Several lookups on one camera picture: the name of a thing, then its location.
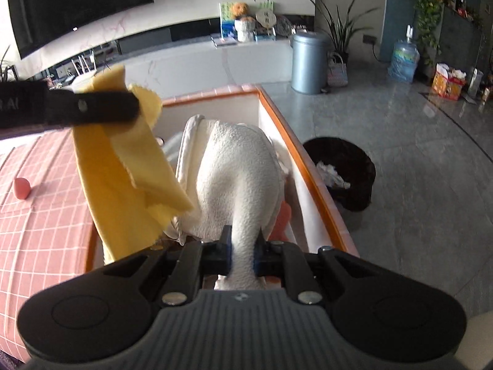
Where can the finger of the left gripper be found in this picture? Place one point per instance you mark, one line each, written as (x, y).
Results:
(66, 108)

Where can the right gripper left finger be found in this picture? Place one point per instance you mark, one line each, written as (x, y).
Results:
(170, 274)

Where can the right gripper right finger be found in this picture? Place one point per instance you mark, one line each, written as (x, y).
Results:
(324, 276)

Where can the yellow microfiber cloth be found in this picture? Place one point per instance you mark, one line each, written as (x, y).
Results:
(131, 189)

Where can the pink egg makeup sponge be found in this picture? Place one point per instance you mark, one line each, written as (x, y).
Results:
(21, 188)

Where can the beige bath mitt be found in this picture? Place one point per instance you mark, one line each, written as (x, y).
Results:
(240, 183)

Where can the white paper towel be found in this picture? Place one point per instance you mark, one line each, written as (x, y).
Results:
(184, 151)

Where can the green potted plant left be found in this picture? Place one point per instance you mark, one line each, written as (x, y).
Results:
(8, 71)

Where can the green potted plant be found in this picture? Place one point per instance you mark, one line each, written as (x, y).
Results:
(340, 29)
(8, 71)

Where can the white wifi router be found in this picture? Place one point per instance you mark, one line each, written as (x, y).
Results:
(84, 65)

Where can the pink sponge block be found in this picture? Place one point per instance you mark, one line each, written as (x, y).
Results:
(280, 231)

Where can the orange cardboard box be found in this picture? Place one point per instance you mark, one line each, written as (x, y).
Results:
(315, 220)

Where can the black round waste bin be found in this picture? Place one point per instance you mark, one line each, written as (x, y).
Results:
(346, 170)

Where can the pink checkered tablecloth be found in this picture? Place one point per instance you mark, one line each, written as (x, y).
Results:
(48, 237)

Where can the picture book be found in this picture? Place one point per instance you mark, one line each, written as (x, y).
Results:
(227, 33)

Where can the grey metal trash can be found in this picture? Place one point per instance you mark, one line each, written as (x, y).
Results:
(309, 62)

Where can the woven handbag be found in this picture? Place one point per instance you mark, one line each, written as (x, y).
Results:
(337, 71)

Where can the white marble tv console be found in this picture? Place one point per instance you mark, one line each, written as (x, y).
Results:
(194, 67)

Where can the white woven pot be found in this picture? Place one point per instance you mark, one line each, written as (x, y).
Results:
(245, 28)

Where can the brown teddy bear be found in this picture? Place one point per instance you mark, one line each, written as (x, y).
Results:
(239, 10)

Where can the round paper fan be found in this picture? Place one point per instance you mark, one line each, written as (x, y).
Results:
(267, 20)

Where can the orange snack box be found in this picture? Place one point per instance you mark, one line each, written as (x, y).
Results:
(448, 82)

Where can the blue water bottle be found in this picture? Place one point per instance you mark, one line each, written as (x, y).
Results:
(404, 59)

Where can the green potted plant right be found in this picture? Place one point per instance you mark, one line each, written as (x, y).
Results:
(340, 29)

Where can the hanging ivy plant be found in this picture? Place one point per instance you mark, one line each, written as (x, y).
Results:
(427, 3)

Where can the black wall television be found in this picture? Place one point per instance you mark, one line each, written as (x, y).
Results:
(73, 3)

